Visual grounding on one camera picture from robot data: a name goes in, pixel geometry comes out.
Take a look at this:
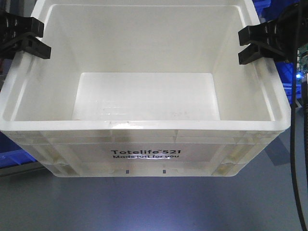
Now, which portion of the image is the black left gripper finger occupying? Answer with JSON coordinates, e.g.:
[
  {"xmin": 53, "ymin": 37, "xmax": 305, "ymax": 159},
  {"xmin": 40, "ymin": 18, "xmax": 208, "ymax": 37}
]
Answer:
[
  {"xmin": 0, "ymin": 32, "xmax": 51, "ymax": 59},
  {"xmin": 0, "ymin": 11, "xmax": 44, "ymax": 38}
]

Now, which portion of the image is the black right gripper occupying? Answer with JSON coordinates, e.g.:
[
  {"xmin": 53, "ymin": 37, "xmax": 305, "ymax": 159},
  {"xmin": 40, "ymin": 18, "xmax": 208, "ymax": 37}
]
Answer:
[{"xmin": 238, "ymin": 0, "xmax": 308, "ymax": 65}]

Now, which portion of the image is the white plastic Totelife crate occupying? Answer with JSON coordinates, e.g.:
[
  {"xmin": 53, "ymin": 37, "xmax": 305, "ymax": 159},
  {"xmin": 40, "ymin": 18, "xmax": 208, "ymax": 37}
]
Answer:
[{"xmin": 0, "ymin": 0, "xmax": 290, "ymax": 177}]

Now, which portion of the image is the blue storage bin right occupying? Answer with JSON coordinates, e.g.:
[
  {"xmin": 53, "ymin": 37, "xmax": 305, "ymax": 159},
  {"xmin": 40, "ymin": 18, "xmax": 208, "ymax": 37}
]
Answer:
[{"xmin": 252, "ymin": 0, "xmax": 308, "ymax": 102}]

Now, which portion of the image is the blue storage bin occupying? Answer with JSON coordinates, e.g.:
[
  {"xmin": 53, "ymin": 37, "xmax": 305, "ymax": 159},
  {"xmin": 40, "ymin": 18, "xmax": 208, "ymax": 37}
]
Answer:
[
  {"xmin": 252, "ymin": 0, "xmax": 308, "ymax": 102},
  {"xmin": 0, "ymin": 133, "xmax": 36, "ymax": 168}
]

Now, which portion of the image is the green circuit board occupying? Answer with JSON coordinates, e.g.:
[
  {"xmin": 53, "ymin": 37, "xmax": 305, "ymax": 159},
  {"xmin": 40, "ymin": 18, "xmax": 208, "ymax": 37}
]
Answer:
[{"xmin": 296, "ymin": 44, "xmax": 308, "ymax": 82}]

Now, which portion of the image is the blue storage bin left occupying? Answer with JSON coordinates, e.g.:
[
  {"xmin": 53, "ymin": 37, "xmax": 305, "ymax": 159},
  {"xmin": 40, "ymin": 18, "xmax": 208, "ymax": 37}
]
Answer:
[{"xmin": 0, "ymin": 133, "xmax": 36, "ymax": 168}]

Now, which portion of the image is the black cable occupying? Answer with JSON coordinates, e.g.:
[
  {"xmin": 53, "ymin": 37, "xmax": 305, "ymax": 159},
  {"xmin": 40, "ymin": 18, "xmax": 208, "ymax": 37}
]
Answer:
[{"xmin": 289, "ymin": 45, "xmax": 308, "ymax": 231}]

